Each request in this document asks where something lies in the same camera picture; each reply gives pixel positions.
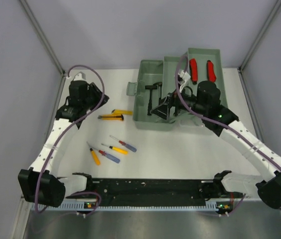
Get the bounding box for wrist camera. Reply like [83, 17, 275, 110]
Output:
[66, 72, 86, 81]
[178, 70, 191, 87]

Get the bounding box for green plastic toolbox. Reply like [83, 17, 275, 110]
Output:
[126, 48, 228, 131]

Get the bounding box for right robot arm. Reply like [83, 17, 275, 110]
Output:
[151, 81, 281, 209]

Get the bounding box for black rubber mallet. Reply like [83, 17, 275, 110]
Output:
[145, 85, 158, 116]

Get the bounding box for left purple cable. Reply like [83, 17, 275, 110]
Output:
[34, 65, 105, 217]

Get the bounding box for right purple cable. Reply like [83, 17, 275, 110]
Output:
[175, 55, 281, 217]

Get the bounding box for steel claw hammer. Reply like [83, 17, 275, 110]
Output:
[155, 82, 163, 103]

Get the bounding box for left aluminium frame post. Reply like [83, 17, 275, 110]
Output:
[18, 0, 65, 76]

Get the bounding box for grey cable duct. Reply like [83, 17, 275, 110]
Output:
[30, 200, 233, 212]

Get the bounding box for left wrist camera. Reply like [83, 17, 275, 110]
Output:
[66, 72, 86, 81]

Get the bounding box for aluminium frame post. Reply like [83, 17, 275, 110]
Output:
[18, 0, 65, 76]
[238, 0, 281, 72]

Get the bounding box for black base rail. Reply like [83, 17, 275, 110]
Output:
[85, 178, 233, 207]

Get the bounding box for right aluminium frame post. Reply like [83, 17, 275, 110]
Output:
[238, 0, 281, 72]

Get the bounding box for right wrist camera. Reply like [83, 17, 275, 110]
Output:
[178, 70, 191, 87]

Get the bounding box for red black pliers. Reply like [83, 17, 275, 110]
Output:
[189, 58, 198, 85]

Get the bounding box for orange utility knife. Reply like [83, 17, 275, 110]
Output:
[97, 114, 124, 121]

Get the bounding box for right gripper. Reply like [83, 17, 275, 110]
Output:
[150, 83, 207, 121]

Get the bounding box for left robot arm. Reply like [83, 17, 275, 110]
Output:
[18, 80, 109, 207]

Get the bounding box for yellow utility knife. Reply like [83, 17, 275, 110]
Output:
[111, 109, 133, 116]

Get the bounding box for yellow black screwdriver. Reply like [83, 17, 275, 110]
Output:
[102, 143, 128, 155]

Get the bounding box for purple cable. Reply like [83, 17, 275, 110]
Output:
[34, 65, 105, 217]
[175, 55, 281, 217]

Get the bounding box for yellow handle screwdriver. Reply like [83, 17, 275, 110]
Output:
[87, 142, 100, 166]

